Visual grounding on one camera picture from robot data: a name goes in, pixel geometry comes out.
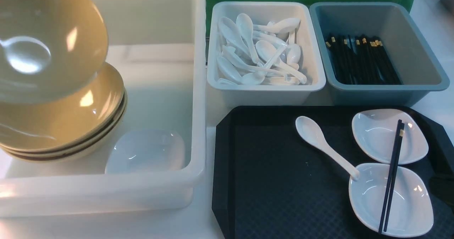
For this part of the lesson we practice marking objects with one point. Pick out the white soup spoon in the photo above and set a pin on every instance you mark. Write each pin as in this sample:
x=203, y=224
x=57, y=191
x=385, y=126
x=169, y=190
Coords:
x=311, y=133

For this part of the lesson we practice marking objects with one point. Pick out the white side dish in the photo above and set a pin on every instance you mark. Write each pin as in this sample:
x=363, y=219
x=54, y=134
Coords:
x=411, y=212
x=374, y=132

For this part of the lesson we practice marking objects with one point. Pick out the black chopstick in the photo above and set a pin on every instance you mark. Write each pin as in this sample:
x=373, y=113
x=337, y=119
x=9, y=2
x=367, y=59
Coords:
x=390, y=175
x=394, y=182

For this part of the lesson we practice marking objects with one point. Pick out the tan noodle bowl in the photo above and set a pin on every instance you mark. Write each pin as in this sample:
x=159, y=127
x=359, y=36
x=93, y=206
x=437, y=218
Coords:
x=50, y=49

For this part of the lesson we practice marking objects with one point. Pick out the bottom stacked tan bowl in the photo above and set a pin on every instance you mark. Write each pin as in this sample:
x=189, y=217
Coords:
x=84, y=153

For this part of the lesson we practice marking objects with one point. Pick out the stacked tan bowl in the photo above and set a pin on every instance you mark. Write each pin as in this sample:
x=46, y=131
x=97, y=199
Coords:
x=80, y=146
x=84, y=153
x=52, y=125

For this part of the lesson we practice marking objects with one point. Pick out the top stacked tan bowl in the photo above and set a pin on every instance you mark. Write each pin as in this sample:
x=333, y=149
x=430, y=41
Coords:
x=52, y=125

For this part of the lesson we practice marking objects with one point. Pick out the middle stacked tan bowl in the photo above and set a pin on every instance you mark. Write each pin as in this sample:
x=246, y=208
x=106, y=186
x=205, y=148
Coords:
x=80, y=146

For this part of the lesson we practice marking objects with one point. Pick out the white spoon lower left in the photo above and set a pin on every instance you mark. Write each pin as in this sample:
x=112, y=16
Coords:
x=229, y=70

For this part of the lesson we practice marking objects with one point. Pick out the white spoon centre diagonal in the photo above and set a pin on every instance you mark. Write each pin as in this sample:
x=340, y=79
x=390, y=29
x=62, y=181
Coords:
x=271, y=55

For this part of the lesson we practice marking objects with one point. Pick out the white spoon upper left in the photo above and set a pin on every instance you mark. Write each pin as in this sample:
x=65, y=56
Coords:
x=231, y=33

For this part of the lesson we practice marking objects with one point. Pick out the black serving tray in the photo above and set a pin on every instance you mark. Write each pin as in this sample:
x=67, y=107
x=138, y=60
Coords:
x=270, y=184

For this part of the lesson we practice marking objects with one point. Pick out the white dish in tub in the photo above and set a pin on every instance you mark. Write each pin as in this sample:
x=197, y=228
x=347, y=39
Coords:
x=147, y=150

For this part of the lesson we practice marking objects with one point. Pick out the white spoon upright centre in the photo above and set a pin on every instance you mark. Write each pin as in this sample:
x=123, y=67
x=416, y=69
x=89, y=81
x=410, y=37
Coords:
x=246, y=29

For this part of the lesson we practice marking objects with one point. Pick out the white spoon top right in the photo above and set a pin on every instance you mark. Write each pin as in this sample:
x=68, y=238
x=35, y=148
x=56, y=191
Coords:
x=284, y=26

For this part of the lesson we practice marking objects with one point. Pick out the large white plastic tub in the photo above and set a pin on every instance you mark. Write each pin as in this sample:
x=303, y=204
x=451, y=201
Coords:
x=158, y=47

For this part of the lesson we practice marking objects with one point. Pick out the white spoon bin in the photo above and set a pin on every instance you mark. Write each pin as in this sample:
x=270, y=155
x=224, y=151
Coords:
x=265, y=85

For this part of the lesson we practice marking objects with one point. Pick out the pile of black chopsticks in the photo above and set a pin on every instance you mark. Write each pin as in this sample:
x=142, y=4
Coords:
x=361, y=60

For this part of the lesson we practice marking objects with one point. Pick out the blue-grey chopstick bin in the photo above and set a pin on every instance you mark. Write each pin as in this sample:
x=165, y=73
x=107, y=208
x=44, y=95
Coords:
x=408, y=50

